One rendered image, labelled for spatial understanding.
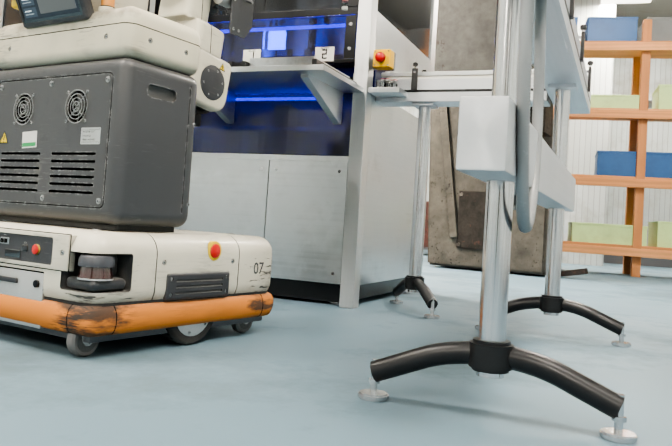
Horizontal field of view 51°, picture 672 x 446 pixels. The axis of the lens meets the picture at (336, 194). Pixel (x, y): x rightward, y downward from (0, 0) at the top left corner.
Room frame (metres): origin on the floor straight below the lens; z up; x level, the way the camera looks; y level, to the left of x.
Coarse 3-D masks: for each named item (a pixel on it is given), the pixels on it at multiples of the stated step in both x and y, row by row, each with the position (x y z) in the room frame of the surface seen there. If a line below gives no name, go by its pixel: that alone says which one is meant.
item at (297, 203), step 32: (384, 128) 3.01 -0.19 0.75; (416, 128) 3.46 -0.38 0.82; (192, 160) 3.08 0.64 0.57; (224, 160) 3.02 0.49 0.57; (256, 160) 2.96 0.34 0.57; (288, 160) 2.91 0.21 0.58; (320, 160) 2.85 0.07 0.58; (384, 160) 3.03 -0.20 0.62; (192, 192) 3.08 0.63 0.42; (224, 192) 3.02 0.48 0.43; (256, 192) 2.96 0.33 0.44; (288, 192) 2.90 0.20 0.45; (320, 192) 2.85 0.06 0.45; (384, 192) 3.06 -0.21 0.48; (192, 224) 3.08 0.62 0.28; (224, 224) 3.01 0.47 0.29; (256, 224) 2.95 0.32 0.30; (288, 224) 2.90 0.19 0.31; (320, 224) 2.84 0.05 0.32; (384, 224) 3.08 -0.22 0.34; (288, 256) 2.89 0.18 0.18; (320, 256) 2.84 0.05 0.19; (384, 256) 3.11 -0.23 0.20
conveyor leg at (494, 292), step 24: (504, 0) 1.27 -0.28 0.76; (504, 24) 1.27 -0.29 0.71; (504, 48) 1.27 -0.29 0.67; (504, 72) 1.27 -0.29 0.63; (504, 192) 1.26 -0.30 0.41; (504, 216) 1.26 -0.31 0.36; (504, 240) 1.26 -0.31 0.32; (504, 264) 1.27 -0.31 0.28; (504, 288) 1.27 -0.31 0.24; (480, 312) 1.28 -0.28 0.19; (504, 312) 1.27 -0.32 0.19; (480, 336) 1.28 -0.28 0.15; (504, 336) 1.27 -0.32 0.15
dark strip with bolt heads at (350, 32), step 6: (348, 0) 2.82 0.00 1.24; (354, 0) 2.81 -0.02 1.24; (348, 6) 2.82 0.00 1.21; (354, 6) 2.82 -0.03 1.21; (348, 18) 2.82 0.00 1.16; (354, 18) 2.81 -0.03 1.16; (348, 24) 2.82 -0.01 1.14; (354, 24) 2.81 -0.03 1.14; (348, 30) 2.82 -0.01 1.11; (354, 30) 2.81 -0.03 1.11; (348, 36) 2.82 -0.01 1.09; (354, 36) 2.81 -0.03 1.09; (348, 42) 2.82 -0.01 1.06; (354, 42) 2.81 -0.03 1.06; (348, 48) 2.81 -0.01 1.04; (354, 48) 2.80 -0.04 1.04; (348, 54) 2.81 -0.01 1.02
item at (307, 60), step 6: (252, 60) 2.55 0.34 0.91; (258, 60) 2.54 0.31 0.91; (264, 60) 2.53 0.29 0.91; (270, 60) 2.53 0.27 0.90; (276, 60) 2.52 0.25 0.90; (282, 60) 2.51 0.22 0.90; (288, 60) 2.50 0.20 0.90; (294, 60) 2.49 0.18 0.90; (300, 60) 2.48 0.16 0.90; (306, 60) 2.47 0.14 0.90; (330, 66) 2.59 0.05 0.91
